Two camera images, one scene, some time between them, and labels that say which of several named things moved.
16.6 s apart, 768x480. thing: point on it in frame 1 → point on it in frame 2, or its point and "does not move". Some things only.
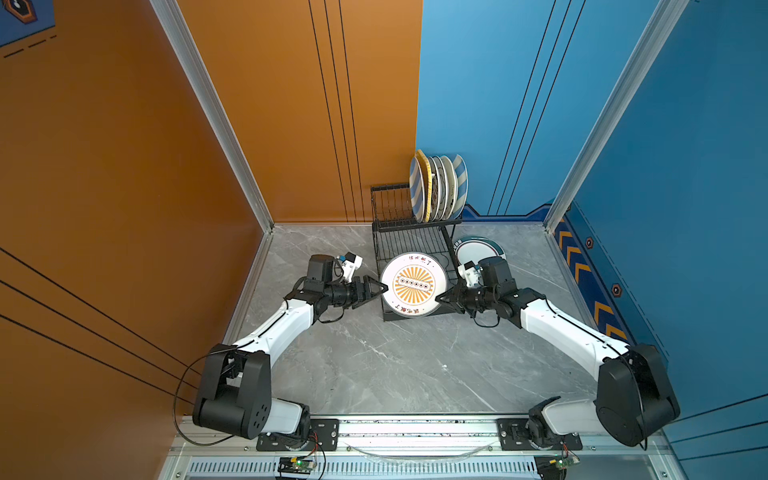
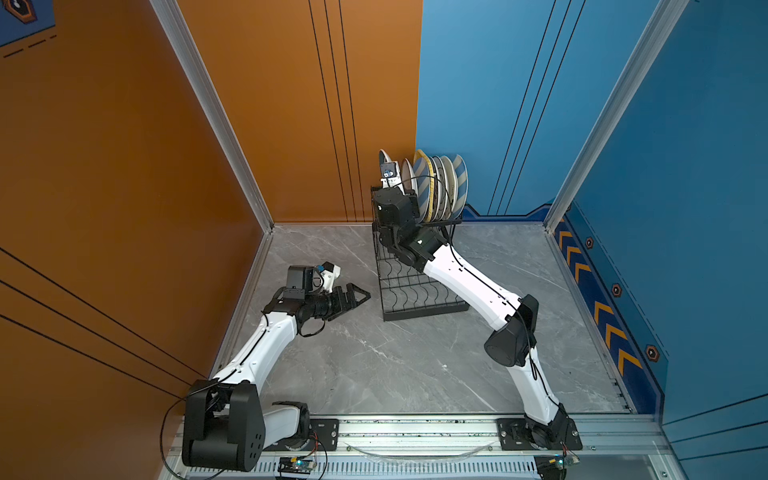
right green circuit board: (563, 463) does not move
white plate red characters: (435, 194) does not move
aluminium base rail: (418, 449) does not move
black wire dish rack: (414, 256) does not move
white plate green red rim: (476, 248) → (383, 157)
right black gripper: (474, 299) → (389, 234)
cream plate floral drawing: (453, 186) does not move
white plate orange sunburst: (414, 281) → (408, 176)
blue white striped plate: (463, 185) does not move
